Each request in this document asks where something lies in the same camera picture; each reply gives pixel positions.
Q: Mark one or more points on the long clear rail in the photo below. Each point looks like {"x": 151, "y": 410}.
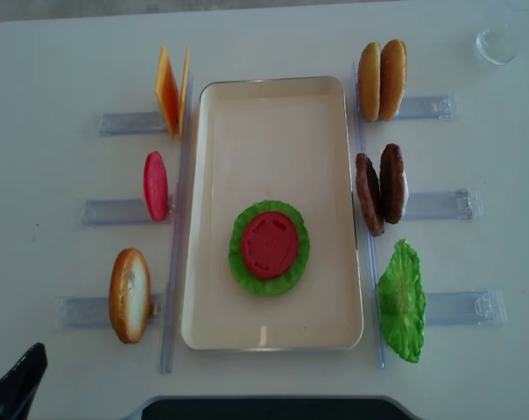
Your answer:
{"x": 370, "y": 252}
{"x": 168, "y": 338}

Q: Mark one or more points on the clear rail for cheese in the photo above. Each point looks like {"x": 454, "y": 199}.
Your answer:
{"x": 131, "y": 123}

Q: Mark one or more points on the left burger bun half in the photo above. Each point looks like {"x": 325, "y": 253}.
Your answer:
{"x": 368, "y": 81}

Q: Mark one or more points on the long clear right rail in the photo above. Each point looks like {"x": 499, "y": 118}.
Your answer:
{"x": 370, "y": 252}

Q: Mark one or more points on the orange cheese slice inner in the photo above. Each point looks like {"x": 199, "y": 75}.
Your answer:
{"x": 183, "y": 93}

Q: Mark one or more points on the clear rail for tomato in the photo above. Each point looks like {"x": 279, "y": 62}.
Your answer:
{"x": 121, "y": 212}

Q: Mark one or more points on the cream rectangular tray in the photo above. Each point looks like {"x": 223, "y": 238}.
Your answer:
{"x": 283, "y": 140}

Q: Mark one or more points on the right burger bun half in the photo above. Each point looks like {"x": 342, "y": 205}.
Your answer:
{"x": 393, "y": 72}

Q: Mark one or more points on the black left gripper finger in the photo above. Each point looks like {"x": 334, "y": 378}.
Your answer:
{"x": 19, "y": 385}

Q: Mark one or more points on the green lettuce leaf on tray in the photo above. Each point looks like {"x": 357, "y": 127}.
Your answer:
{"x": 284, "y": 282}

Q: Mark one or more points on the dark brown meat patty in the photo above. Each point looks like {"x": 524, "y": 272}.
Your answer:
{"x": 392, "y": 183}

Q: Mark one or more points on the dark base panel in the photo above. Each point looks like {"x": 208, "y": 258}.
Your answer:
{"x": 252, "y": 408}

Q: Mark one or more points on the clear rail for lettuce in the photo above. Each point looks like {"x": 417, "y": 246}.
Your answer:
{"x": 477, "y": 307}

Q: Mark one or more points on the red tomato slice on tray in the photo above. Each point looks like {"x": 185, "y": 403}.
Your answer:
{"x": 269, "y": 245}

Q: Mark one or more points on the clear rail for patties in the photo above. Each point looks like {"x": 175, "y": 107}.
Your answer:
{"x": 462, "y": 204}

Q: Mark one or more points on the long clear left rail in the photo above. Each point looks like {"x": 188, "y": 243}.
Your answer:
{"x": 168, "y": 338}

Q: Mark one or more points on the burger bun half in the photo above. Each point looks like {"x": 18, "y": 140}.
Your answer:
{"x": 368, "y": 81}
{"x": 393, "y": 72}

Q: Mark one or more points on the clear rail for buns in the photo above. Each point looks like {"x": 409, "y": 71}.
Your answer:
{"x": 437, "y": 107}

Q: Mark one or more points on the clear rail for bread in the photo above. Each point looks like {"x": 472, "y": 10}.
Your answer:
{"x": 93, "y": 312}

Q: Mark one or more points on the clear drinking glass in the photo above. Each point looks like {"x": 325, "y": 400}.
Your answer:
{"x": 504, "y": 31}

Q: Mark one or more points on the standing green lettuce leaf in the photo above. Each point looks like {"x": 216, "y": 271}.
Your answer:
{"x": 403, "y": 303}

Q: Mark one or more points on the orange cheese slice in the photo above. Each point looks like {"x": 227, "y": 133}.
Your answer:
{"x": 167, "y": 93}
{"x": 183, "y": 93}

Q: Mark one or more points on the red standing tomato slice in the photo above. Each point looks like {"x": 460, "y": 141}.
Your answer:
{"x": 156, "y": 187}

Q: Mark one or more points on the sliced bread piece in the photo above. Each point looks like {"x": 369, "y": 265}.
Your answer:
{"x": 130, "y": 296}

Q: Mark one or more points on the orange cheese slice outer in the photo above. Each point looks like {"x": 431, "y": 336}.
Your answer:
{"x": 167, "y": 93}

